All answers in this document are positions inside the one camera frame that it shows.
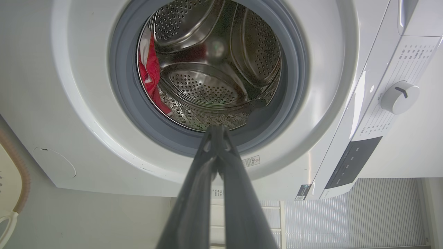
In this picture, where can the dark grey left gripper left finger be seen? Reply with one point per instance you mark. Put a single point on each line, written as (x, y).
(193, 204)

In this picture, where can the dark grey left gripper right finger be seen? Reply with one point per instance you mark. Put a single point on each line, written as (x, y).
(242, 207)

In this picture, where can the stainless steel washing machine drum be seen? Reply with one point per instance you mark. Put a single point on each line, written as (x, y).
(221, 69)

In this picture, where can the cream laundry basket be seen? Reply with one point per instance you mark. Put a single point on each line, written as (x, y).
(10, 193)

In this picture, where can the white control dial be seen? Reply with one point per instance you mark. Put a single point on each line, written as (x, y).
(399, 97)

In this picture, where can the white window blind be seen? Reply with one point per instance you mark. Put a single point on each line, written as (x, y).
(349, 218)

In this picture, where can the white front-load washing machine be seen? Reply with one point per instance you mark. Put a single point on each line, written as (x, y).
(311, 103)

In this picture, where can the grey rubber door gasket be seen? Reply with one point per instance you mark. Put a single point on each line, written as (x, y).
(124, 90)

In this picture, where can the red and white garment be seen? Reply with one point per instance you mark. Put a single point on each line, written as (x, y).
(149, 71)

